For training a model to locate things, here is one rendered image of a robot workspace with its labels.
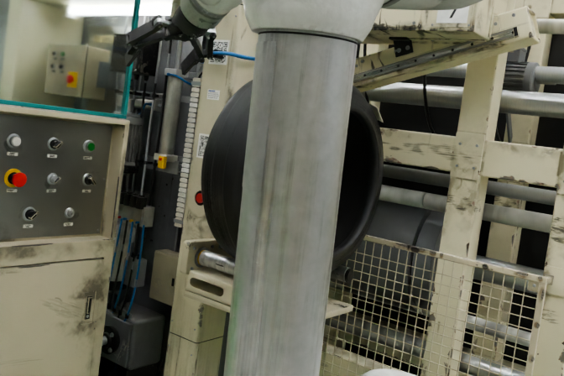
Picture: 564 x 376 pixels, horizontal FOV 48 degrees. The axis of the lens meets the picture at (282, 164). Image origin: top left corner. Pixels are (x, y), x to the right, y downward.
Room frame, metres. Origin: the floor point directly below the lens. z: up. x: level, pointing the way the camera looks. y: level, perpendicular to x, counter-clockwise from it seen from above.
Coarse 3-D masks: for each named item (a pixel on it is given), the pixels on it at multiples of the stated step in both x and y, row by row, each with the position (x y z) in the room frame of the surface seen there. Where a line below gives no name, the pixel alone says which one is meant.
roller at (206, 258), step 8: (200, 256) 1.80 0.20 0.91; (208, 256) 1.79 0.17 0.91; (216, 256) 1.78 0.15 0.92; (224, 256) 1.78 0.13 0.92; (200, 264) 1.82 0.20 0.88; (208, 264) 1.78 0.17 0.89; (216, 264) 1.76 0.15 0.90; (224, 264) 1.75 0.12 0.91; (232, 264) 1.73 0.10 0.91; (224, 272) 1.76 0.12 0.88; (232, 272) 1.73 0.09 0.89
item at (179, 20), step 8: (176, 16) 1.27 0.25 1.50; (184, 16) 1.25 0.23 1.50; (176, 24) 1.28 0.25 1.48; (184, 24) 1.26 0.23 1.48; (192, 24) 1.26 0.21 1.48; (176, 32) 1.31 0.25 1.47; (184, 32) 1.28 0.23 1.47; (192, 32) 1.27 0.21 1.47; (200, 32) 1.28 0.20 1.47; (184, 40) 1.34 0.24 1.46
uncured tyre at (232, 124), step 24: (240, 96) 1.69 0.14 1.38; (360, 96) 1.77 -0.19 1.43; (216, 120) 1.72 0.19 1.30; (240, 120) 1.63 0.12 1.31; (360, 120) 1.82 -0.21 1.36; (216, 144) 1.64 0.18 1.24; (240, 144) 1.59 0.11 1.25; (360, 144) 1.99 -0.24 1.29; (216, 168) 1.62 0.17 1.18; (240, 168) 1.57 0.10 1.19; (360, 168) 2.01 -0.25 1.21; (216, 192) 1.62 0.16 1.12; (240, 192) 1.57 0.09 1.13; (360, 192) 2.00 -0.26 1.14; (216, 216) 1.65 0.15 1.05; (360, 216) 1.88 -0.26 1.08; (216, 240) 1.73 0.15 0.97; (336, 240) 1.94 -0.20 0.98; (360, 240) 1.86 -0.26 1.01; (336, 264) 1.77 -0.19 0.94
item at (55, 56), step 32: (0, 0) 1.59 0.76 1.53; (32, 0) 1.66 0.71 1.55; (64, 0) 1.74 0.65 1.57; (96, 0) 1.82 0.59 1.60; (128, 0) 1.91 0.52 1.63; (0, 32) 1.60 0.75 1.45; (32, 32) 1.67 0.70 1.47; (64, 32) 1.75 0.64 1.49; (96, 32) 1.83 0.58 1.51; (0, 64) 1.61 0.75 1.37; (32, 64) 1.68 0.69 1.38; (64, 64) 1.76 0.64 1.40; (96, 64) 1.84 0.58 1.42; (0, 96) 1.62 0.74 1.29; (32, 96) 1.69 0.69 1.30; (64, 96) 1.77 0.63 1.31; (96, 96) 1.85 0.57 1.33; (128, 96) 1.94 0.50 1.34
